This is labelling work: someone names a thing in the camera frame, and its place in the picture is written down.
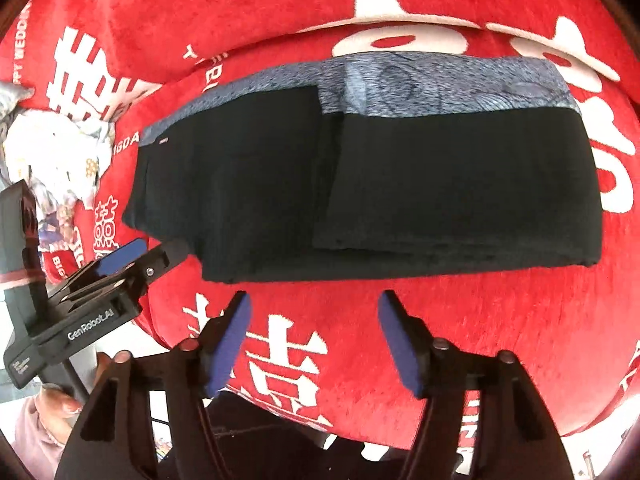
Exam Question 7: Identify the black pants with blue trim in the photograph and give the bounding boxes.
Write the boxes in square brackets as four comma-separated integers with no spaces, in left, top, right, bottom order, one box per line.
[122,51,604,284]

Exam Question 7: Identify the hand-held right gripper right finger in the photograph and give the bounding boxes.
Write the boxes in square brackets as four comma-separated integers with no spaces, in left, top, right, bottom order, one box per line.
[377,290,574,480]

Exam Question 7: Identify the white floral cloth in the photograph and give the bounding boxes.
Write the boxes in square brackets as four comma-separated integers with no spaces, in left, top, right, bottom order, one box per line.
[0,82,117,253]

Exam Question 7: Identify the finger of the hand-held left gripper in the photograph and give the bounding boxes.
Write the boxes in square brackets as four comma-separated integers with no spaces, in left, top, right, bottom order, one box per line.
[47,238,149,306]
[114,239,191,297]

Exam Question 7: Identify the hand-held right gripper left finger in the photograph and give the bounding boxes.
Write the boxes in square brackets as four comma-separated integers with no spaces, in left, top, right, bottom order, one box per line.
[54,290,252,480]

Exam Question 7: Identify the red printed blanket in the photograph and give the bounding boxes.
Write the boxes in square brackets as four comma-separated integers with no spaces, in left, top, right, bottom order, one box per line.
[0,0,640,443]

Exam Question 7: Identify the person's left hand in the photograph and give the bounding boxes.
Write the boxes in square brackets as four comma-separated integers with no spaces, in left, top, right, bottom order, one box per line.
[31,350,133,428]

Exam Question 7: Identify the person's left forearm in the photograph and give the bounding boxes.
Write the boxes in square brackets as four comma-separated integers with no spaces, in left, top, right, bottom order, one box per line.
[12,400,68,480]

